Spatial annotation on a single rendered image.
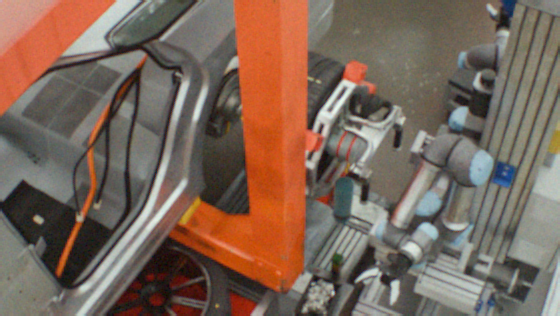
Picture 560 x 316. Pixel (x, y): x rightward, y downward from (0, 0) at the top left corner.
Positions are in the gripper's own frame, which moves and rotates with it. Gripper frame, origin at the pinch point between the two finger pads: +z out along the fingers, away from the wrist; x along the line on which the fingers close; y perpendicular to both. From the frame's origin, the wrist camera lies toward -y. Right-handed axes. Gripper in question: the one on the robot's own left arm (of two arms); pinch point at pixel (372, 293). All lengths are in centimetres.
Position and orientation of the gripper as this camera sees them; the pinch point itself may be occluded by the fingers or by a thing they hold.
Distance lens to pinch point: 273.2
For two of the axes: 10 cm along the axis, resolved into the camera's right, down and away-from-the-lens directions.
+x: -7.5, -4.2, 5.2
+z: -6.5, 6.1, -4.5
